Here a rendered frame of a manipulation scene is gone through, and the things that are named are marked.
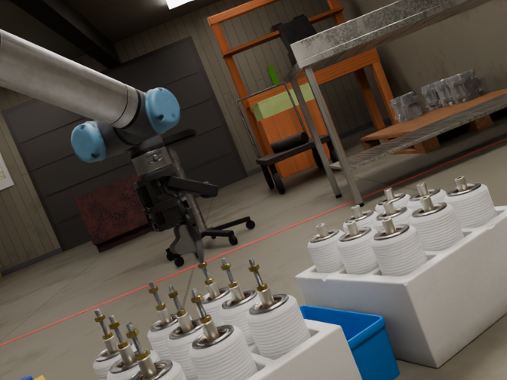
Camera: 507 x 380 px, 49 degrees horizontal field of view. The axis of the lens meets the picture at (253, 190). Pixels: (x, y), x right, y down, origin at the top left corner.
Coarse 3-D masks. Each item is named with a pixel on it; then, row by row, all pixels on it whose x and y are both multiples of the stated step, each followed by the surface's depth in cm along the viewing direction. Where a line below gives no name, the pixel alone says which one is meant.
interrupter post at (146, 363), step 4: (148, 356) 86; (140, 360) 86; (144, 360) 86; (148, 360) 86; (140, 364) 86; (144, 364) 86; (148, 364) 86; (152, 364) 87; (140, 368) 86; (144, 368) 86; (148, 368) 86; (152, 368) 86; (144, 372) 86; (148, 372) 86; (152, 372) 86; (156, 372) 87; (144, 376) 86; (148, 376) 86
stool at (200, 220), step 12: (180, 132) 327; (192, 132) 333; (168, 144) 324; (180, 168) 340; (192, 204) 342; (204, 228) 343; (216, 228) 346; (252, 228) 354; (168, 252) 354; (180, 264) 323
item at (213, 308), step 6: (228, 294) 116; (222, 300) 115; (204, 306) 115; (210, 306) 114; (216, 306) 114; (198, 312) 117; (210, 312) 114; (216, 312) 114; (216, 318) 114; (216, 324) 115; (222, 324) 114
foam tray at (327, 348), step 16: (320, 336) 94; (336, 336) 95; (256, 352) 101; (288, 352) 93; (304, 352) 91; (320, 352) 93; (336, 352) 94; (272, 368) 89; (288, 368) 90; (304, 368) 91; (320, 368) 92; (336, 368) 94; (352, 368) 95
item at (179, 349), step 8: (168, 336) 104; (192, 336) 99; (168, 344) 100; (176, 344) 99; (184, 344) 98; (176, 352) 99; (184, 352) 99; (176, 360) 100; (184, 360) 99; (184, 368) 99; (192, 368) 99; (192, 376) 99
